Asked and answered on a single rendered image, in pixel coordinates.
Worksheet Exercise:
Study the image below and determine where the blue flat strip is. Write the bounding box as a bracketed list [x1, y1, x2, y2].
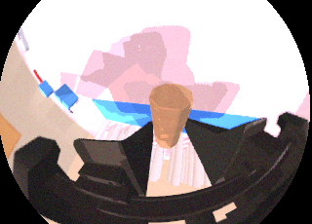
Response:
[91, 99, 257, 129]

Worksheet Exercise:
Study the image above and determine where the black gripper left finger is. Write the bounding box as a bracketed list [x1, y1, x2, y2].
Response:
[73, 122, 155, 196]

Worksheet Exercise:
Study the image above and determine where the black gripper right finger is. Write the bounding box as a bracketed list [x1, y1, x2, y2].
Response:
[184, 116, 268, 186]

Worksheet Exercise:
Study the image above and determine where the small blue block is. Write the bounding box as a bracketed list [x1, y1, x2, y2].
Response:
[55, 84, 79, 110]
[38, 80, 54, 98]

